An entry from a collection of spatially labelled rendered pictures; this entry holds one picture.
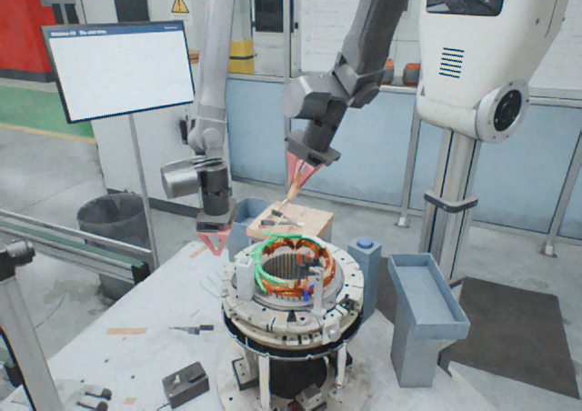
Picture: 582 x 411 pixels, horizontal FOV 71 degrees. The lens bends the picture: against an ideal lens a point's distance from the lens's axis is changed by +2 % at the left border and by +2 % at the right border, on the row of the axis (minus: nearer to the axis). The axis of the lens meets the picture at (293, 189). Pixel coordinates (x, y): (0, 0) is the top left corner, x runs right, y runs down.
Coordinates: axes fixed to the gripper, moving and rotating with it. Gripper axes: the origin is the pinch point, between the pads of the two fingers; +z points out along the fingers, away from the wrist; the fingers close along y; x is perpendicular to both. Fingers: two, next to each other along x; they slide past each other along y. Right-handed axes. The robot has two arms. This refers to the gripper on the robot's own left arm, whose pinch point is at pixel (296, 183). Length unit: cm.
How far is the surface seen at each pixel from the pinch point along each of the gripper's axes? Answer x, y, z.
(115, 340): -6, -28, 71
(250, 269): -8.6, 1.4, 17.8
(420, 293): 19.5, 33.8, 17.7
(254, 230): 20.0, -11.6, 30.8
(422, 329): 5.1, 36.2, 15.9
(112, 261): 23, -60, 83
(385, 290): 151, 35, 110
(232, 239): 21.5, -17.4, 39.3
